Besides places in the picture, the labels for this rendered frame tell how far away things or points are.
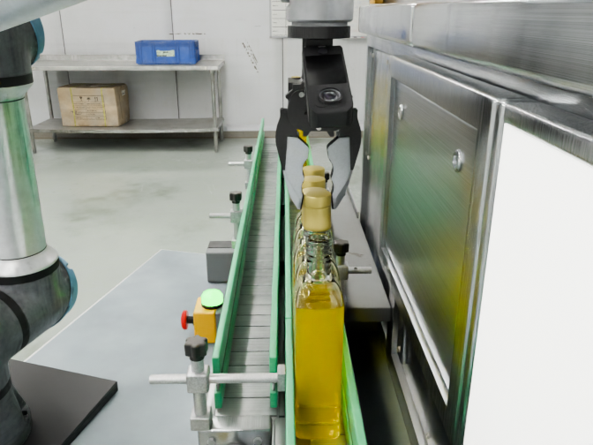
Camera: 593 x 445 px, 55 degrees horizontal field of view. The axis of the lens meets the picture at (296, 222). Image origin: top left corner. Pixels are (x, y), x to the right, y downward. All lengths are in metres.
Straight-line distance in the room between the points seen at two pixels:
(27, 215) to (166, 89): 5.86
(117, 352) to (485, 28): 0.92
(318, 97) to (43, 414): 0.71
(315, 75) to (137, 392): 0.68
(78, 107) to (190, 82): 1.24
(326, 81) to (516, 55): 0.22
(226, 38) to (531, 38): 6.22
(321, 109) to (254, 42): 6.02
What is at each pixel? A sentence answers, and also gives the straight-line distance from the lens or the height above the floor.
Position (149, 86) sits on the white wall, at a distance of 6.79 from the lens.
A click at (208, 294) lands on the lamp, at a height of 0.85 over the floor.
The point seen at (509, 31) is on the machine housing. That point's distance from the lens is 0.48.
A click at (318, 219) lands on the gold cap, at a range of 0.68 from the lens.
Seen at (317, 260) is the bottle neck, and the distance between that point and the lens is 0.64.
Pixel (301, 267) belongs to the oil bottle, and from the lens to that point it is 0.70.
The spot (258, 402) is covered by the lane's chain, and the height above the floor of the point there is 0.88.
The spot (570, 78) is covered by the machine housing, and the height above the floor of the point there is 1.35.
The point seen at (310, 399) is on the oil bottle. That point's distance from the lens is 0.72.
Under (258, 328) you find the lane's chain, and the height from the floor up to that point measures 0.88.
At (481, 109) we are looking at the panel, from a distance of 0.50.
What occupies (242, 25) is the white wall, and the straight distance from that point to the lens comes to 6.59.
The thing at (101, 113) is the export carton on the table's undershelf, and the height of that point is 0.39.
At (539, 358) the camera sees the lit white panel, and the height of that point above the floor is 1.17.
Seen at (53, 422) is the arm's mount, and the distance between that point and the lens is 1.03.
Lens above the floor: 1.38
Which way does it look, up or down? 20 degrees down
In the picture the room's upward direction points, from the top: straight up
